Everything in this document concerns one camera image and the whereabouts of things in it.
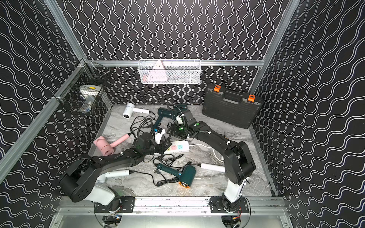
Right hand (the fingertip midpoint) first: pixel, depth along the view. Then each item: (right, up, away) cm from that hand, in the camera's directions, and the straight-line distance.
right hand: (169, 132), depth 85 cm
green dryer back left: (-6, +13, +25) cm, 29 cm away
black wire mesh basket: (-56, +39, +11) cm, 69 cm away
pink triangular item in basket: (-8, +37, +4) cm, 38 cm away
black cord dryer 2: (-25, +6, +25) cm, 36 cm away
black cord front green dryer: (-1, -17, +1) cm, 17 cm away
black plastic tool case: (+41, +16, +10) cm, 45 cm away
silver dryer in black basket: (-46, +23, -4) cm, 51 cm away
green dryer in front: (+11, -24, -4) cm, 26 cm away
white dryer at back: (-34, +17, +27) cm, 46 cm away
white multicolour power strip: (+5, -10, +8) cm, 14 cm away
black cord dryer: (+3, -7, +14) cm, 16 cm away
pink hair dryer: (-41, -11, +5) cm, 42 cm away
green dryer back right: (+6, +18, +36) cm, 41 cm away
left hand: (+1, -6, -1) cm, 6 cm away
